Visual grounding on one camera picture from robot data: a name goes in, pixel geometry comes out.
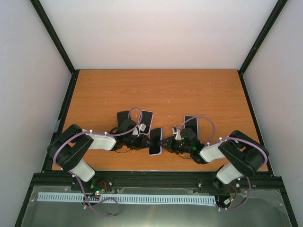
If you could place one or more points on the pale blue phone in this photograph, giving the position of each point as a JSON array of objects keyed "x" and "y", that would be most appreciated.
[{"x": 192, "y": 123}]

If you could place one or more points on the pink phone case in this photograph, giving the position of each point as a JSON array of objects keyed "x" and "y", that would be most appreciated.
[{"x": 148, "y": 120}]

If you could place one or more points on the black frame post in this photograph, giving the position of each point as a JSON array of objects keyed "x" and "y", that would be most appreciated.
[
  {"x": 273, "y": 16},
  {"x": 52, "y": 33}
]

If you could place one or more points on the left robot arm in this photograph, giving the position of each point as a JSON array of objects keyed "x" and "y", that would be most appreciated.
[{"x": 69, "y": 148}]

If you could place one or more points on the right black frame post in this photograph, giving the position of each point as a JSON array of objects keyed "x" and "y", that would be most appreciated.
[{"x": 273, "y": 16}]

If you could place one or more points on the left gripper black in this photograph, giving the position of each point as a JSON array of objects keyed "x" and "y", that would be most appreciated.
[{"x": 142, "y": 143}]

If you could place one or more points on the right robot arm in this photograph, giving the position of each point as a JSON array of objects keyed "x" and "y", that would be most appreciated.
[{"x": 245, "y": 155}]

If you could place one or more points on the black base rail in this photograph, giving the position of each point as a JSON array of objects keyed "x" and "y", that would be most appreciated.
[{"x": 110, "y": 180}]

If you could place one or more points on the left black frame post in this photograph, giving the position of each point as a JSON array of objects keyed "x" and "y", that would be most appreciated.
[{"x": 52, "y": 33}]

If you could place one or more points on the black phone case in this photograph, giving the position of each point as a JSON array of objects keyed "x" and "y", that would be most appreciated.
[{"x": 121, "y": 116}]

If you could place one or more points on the lavender phone case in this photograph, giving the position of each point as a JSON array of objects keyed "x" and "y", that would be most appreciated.
[{"x": 161, "y": 142}]

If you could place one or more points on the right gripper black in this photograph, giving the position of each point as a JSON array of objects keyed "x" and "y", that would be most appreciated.
[{"x": 169, "y": 141}]

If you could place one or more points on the light blue cable duct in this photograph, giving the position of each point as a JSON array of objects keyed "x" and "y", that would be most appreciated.
[{"x": 133, "y": 199}]

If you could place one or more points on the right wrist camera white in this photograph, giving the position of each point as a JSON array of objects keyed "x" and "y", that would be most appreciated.
[{"x": 176, "y": 133}]

